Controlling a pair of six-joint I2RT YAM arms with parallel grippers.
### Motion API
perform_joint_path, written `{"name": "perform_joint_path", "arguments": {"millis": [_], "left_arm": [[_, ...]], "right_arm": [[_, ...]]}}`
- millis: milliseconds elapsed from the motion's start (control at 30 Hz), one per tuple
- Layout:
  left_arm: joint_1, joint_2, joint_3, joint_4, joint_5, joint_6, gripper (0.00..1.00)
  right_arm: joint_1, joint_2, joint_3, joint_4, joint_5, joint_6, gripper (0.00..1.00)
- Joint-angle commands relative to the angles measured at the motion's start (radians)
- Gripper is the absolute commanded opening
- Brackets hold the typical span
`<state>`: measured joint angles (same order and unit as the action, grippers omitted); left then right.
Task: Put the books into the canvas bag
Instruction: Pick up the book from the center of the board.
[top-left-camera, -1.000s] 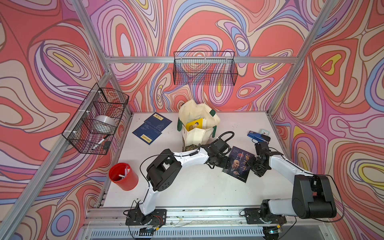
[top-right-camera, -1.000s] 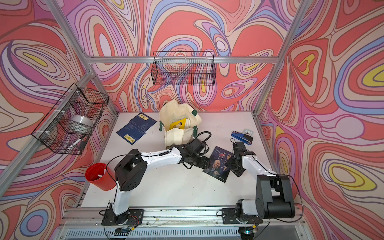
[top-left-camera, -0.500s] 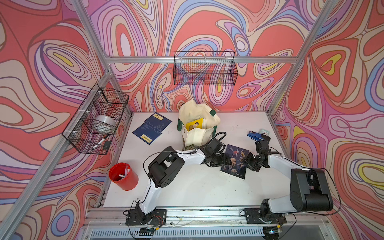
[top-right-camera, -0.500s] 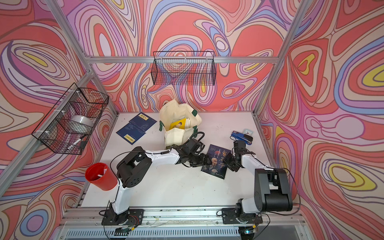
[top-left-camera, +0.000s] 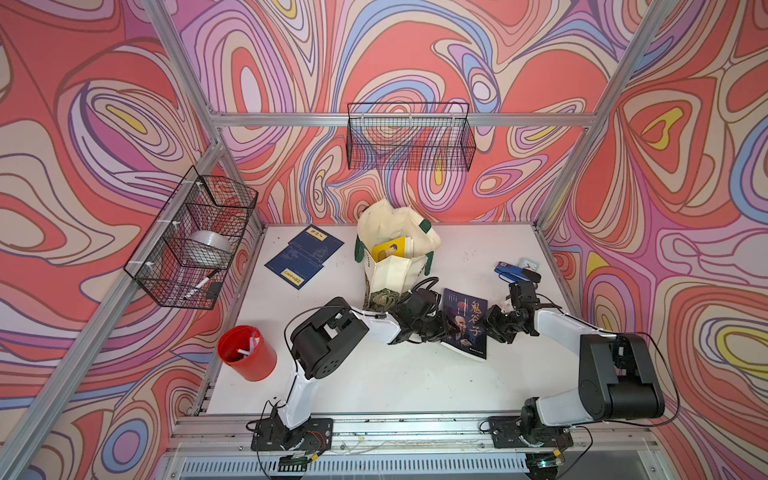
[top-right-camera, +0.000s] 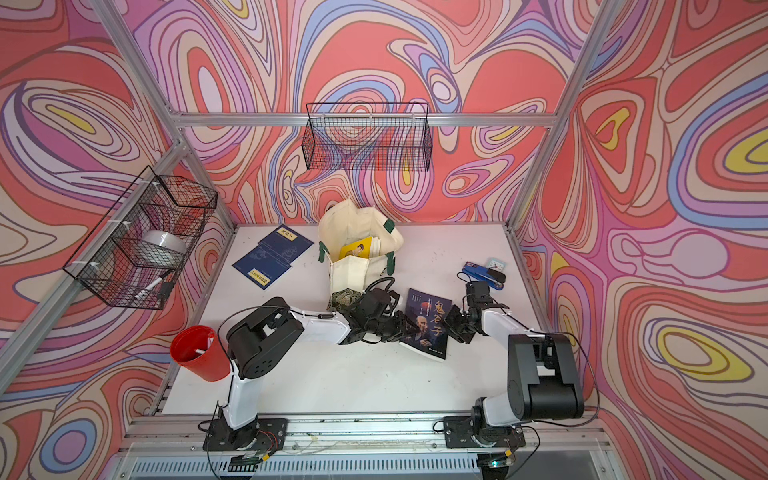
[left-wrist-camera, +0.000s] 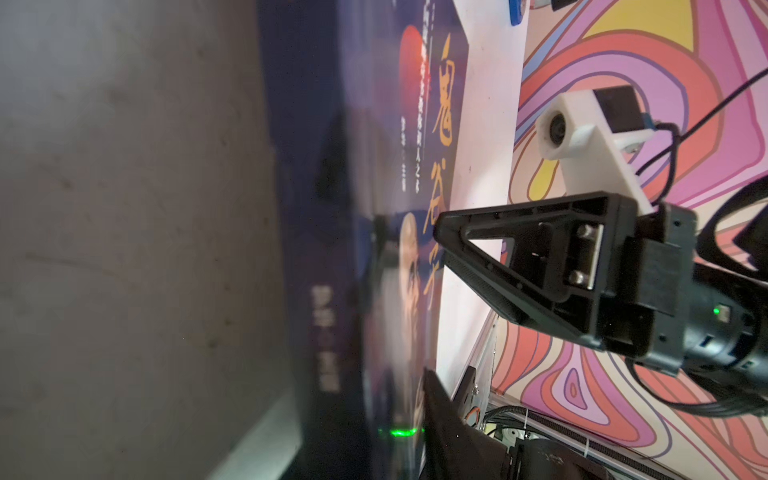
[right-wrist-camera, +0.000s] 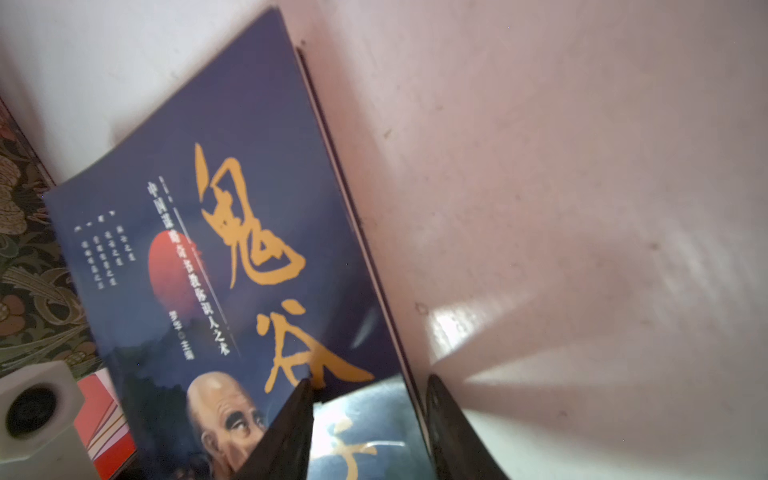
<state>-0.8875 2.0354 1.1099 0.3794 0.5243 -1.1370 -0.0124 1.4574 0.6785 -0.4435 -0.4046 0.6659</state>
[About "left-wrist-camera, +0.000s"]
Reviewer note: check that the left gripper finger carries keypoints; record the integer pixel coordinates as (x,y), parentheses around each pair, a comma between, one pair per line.
(455,450)

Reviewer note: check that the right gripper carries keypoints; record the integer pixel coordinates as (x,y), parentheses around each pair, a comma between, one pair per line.
(587,269)

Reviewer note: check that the dark portrait cover book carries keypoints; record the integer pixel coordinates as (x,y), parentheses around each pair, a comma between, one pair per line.
(365,100)

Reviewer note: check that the blue stapler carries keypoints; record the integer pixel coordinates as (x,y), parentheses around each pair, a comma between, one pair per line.
(517,11)

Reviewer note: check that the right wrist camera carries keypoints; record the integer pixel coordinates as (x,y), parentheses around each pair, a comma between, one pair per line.
(588,132)

